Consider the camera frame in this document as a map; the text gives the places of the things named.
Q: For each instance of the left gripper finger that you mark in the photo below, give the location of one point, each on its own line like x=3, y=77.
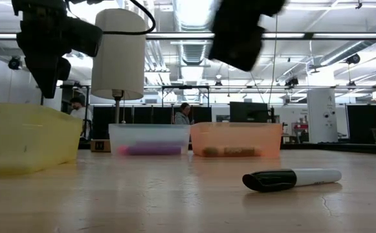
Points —
x=47, y=77

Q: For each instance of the pink highlighter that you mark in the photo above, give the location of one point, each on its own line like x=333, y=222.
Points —
x=126, y=150

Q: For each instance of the purple highlighter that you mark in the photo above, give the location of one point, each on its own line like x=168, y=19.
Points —
x=158, y=150

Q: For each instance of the black cap fine marker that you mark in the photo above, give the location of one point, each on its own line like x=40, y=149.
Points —
x=272, y=181

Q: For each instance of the black hanging spotlight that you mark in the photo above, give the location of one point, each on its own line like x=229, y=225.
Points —
x=353, y=59
x=14, y=63
x=291, y=81

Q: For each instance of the person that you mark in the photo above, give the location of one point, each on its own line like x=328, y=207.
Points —
x=79, y=113
x=182, y=118

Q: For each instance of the black overhead beam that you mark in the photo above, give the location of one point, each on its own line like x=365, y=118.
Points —
x=309, y=36

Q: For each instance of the yellow translucent plastic bin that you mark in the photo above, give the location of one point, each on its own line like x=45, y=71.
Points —
x=22, y=139

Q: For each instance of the white cylinder lamp, wooden base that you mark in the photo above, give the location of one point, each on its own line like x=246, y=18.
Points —
x=119, y=71

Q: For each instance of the black monitor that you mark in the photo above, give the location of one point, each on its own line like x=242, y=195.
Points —
x=249, y=112

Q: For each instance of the black partition panel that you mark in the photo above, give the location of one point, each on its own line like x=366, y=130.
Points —
x=155, y=115
x=364, y=124

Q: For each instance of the clear translucent plastic bin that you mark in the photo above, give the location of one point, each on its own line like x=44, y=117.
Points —
x=149, y=132

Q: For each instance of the white column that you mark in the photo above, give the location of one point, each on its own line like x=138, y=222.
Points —
x=320, y=106

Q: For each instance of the orange translucent plastic bin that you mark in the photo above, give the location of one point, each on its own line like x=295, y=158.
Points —
x=236, y=136

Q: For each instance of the black metal table frame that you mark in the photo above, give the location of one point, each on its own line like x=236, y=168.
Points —
x=352, y=149

